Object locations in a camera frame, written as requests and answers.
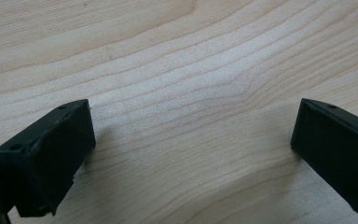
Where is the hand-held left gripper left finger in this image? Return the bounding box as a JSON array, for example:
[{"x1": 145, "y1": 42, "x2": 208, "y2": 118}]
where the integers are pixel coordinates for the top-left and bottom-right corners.
[{"x1": 0, "y1": 99, "x2": 97, "y2": 218}]

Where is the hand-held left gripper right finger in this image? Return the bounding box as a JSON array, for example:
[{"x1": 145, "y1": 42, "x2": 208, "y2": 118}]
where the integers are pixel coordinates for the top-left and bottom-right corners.
[{"x1": 290, "y1": 98, "x2": 358, "y2": 216}]

